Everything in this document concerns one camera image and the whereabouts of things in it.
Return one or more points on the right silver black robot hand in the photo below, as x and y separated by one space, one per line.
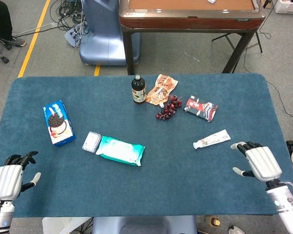
263 163

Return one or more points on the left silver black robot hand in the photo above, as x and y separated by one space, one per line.
7 180

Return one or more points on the white printed tube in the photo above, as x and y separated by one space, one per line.
212 140

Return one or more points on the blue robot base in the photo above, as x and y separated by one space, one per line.
102 36

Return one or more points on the green wet wipes pack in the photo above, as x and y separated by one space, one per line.
122 151

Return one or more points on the white cardboard box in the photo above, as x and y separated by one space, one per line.
61 225

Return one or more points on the white shoe toe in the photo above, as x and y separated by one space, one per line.
235 231

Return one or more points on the blue cookie box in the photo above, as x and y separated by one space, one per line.
57 124

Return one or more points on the small brown capped bottle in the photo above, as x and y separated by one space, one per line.
215 221

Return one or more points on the black red printed box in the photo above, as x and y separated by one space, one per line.
200 109

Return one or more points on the small clear plastic box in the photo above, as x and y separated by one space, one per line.
91 142

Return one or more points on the blue table mat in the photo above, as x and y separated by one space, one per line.
161 175

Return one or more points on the red grape bunch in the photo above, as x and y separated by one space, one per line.
169 108

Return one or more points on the black tripod stand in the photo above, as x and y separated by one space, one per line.
259 42

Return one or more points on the chrome swivel chair base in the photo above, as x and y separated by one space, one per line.
5 59

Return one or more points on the orange spout pouch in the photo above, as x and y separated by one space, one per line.
161 90

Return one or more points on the blue grey robot torso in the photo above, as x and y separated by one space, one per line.
146 225

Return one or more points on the grey sneaker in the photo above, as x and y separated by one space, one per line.
18 42

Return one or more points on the dark glass bottle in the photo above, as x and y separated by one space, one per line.
138 91

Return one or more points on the blue floor power strip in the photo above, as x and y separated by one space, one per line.
72 36

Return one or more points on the white storage box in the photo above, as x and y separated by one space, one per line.
288 6

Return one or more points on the brown mahjong table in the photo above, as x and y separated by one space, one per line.
185 23

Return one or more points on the person leg black trousers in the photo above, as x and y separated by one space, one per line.
0 17

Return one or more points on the small white block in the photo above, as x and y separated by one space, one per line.
212 1

